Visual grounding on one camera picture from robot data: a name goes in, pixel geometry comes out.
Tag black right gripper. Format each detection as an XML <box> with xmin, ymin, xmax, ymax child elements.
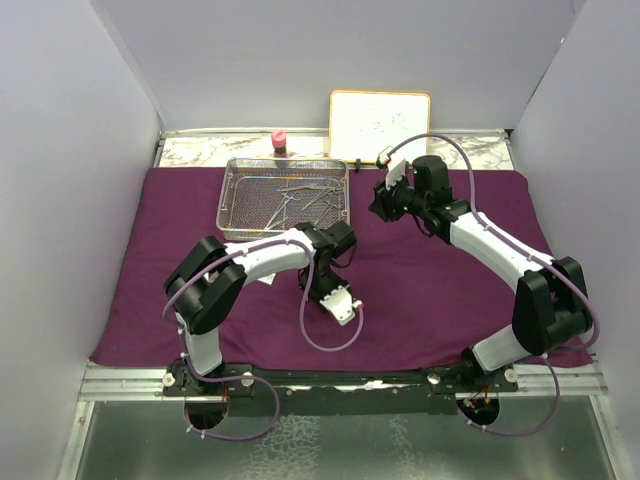
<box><xmin>369</xmin><ymin>169</ymin><xmax>429</xmax><ymax>222</ymax></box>

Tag white blue label packet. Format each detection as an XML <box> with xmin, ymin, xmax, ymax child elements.
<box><xmin>258</xmin><ymin>274</ymin><xmax>275</xmax><ymax>285</ymax></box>

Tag steel forceps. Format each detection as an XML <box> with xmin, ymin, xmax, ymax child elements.
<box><xmin>265</xmin><ymin>192</ymin><xmax>301</xmax><ymax>230</ymax></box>

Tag purple cloth wrap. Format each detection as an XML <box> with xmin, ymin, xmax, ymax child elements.
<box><xmin>88</xmin><ymin>167</ymin><xmax>594</xmax><ymax>374</ymax></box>

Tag metal mesh tray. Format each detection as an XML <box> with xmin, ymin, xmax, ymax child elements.
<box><xmin>216</xmin><ymin>158</ymin><xmax>350</xmax><ymax>242</ymax></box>

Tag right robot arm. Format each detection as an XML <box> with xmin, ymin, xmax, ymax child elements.
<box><xmin>369</xmin><ymin>155</ymin><xmax>595</xmax><ymax>391</ymax></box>

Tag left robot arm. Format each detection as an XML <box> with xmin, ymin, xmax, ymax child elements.
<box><xmin>162</xmin><ymin>221</ymin><xmax>364</xmax><ymax>396</ymax></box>

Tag steel clamp right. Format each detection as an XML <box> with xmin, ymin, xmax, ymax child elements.
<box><xmin>301</xmin><ymin>192</ymin><xmax>348</xmax><ymax>226</ymax></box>

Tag yellow framed whiteboard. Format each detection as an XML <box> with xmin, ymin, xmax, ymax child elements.
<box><xmin>328</xmin><ymin>90</ymin><xmax>431</xmax><ymax>165</ymax></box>

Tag pink lid spice bottle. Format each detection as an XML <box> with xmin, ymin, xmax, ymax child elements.
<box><xmin>271</xmin><ymin>130</ymin><xmax>288</xmax><ymax>158</ymax></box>

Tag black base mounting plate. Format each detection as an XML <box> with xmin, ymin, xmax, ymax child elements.
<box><xmin>162</xmin><ymin>364</ymin><xmax>518</xmax><ymax>417</ymax></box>

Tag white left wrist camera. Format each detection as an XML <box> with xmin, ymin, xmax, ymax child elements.
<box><xmin>320</xmin><ymin>286</ymin><xmax>363</xmax><ymax>326</ymax></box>

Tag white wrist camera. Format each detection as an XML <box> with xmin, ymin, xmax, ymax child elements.
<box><xmin>320</xmin><ymin>286</ymin><xmax>363</xmax><ymax>326</ymax></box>
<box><xmin>376</xmin><ymin>147</ymin><xmax>407</xmax><ymax>190</ymax></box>

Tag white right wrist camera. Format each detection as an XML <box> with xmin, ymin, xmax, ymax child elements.
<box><xmin>376</xmin><ymin>147</ymin><xmax>407</xmax><ymax>190</ymax></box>

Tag aluminium frame rail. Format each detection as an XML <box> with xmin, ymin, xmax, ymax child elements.
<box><xmin>78</xmin><ymin>359</ymin><xmax>609</xmax><ymax>402</ymax></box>

